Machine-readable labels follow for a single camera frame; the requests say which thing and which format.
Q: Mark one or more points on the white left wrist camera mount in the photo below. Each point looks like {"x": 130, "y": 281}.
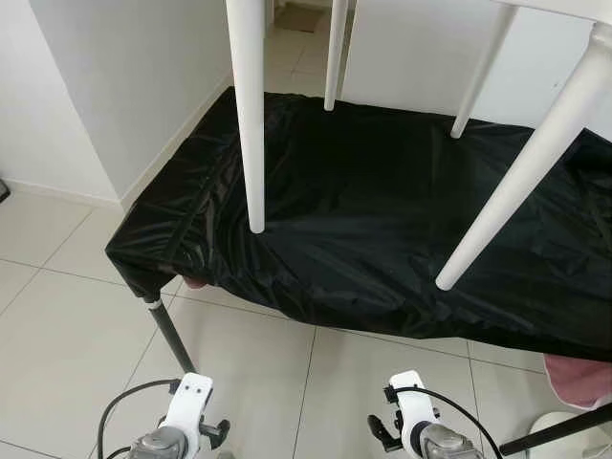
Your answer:
{"x": 189, "y": 402}

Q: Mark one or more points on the pink cushion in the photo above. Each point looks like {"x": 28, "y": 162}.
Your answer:
{"x": 583, "y": 381}

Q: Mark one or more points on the black flat board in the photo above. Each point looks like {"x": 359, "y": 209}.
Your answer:
{"x": 3, "y": 191}

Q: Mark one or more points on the white plastic table leg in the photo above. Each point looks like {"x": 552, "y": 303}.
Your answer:
{"x": 335, "y": 53}
{"x": 481, "y": 72}
{"x": 251, "y": 115}
{"x": 535, "y": 163}

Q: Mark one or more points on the white round fan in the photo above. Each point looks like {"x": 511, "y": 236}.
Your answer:
{"x": 574, "y": 435}

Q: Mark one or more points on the white door frame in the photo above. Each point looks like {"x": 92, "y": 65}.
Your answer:
{"x": 275, "y": 11}

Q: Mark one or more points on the black cloth table cover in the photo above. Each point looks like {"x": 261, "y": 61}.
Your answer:
{"x": 382, "y": 220}

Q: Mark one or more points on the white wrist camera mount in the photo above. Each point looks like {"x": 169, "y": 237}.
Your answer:
{"x": 189, "y": 402}
{"x": 413, "y": 406}

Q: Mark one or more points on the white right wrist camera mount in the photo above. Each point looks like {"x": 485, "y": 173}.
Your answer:
{"x": 413, "y": 406}

